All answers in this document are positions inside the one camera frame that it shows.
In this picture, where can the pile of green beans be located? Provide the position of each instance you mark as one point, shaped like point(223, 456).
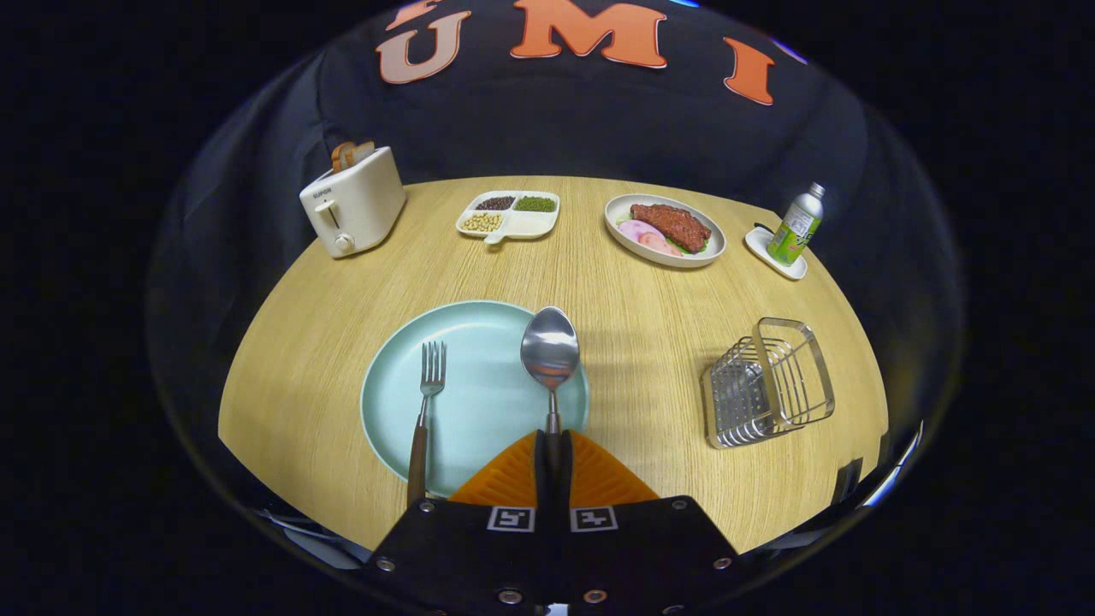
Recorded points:
point(535, 204)

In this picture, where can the pile of yellow soybeans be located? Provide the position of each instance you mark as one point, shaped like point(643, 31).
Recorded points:
point(482, 222)

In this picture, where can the pale pink ham slice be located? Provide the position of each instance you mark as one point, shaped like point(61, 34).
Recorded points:
point(635, 229)

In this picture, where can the white toaster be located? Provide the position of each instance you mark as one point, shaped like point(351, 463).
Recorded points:
point(359, 201)

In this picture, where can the brown meat steak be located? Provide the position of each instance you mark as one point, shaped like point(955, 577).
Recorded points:
point(671, 224)

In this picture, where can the red ham slice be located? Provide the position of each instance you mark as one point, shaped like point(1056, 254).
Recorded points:
point(660, 245)

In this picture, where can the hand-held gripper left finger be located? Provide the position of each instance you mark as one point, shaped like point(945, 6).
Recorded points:
point(462, 556)

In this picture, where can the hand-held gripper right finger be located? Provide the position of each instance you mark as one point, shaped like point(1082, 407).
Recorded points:
point(650, 556)

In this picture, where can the light blue round plate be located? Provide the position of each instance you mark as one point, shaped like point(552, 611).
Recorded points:
point(488, 402)

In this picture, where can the white divided dish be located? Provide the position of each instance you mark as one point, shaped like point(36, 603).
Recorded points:
point(530, 225)

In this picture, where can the green lettuce leaf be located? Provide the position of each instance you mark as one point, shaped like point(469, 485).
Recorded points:
point(695, 247)

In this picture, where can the white oval plate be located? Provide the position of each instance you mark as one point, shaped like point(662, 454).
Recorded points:
point(620, 244)

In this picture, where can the small white coaster tray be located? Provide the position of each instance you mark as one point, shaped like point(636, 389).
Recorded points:
point(761, 248)

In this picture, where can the toasted bread slice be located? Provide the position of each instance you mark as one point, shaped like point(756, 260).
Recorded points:
point(363, 151)
point(341, 156)

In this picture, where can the pile of dark beans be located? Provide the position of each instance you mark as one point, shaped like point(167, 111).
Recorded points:
point(495, 204)

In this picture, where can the silver bottle with green label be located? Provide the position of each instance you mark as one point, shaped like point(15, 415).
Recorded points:
point(796, 229)

